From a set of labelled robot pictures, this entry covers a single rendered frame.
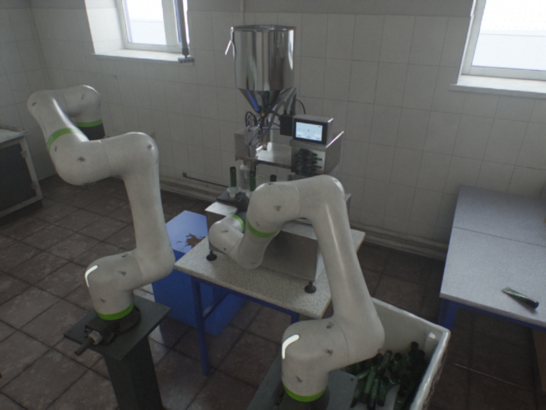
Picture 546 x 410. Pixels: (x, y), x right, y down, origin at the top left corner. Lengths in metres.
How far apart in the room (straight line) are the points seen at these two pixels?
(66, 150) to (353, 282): 0.86
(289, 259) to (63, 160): 1.04
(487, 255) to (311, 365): 1.46
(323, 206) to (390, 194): 2.23
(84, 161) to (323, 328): 0.78
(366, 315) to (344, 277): 0.11
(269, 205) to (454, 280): 1.22
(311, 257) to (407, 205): 1.72
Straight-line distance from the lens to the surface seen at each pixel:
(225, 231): 1.48
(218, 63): 3.62
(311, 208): 1.11
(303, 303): 1.76
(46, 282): 3.50
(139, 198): 1.28
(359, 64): 3.10
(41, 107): 1.51
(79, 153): 1.18
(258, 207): 1.07
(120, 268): 1.36
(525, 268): 2.30
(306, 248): 1.72
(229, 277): 1.90
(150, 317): 1.52
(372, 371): 1.83
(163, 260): 1.39
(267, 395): 1.25
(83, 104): 1.58
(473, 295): 2.00
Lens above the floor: 1.94
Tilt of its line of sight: 28 degrees down
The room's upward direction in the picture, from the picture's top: straight up
